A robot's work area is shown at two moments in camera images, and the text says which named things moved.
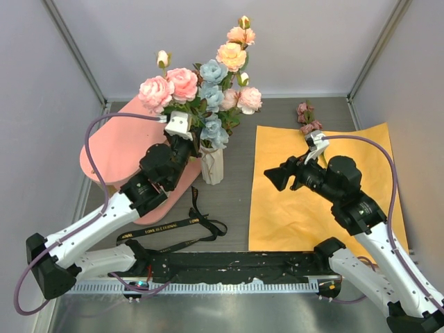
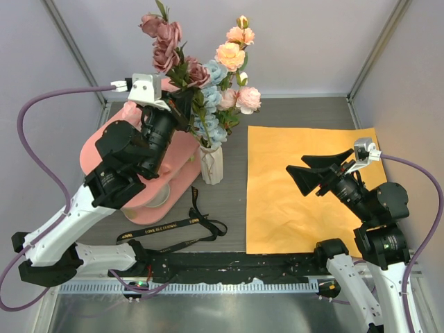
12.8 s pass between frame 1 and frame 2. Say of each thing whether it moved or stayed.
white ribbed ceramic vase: stayed
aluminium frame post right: stayed
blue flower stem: stayed
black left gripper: moved
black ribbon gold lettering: stayed
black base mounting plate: stayed
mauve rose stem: moved
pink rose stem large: moved
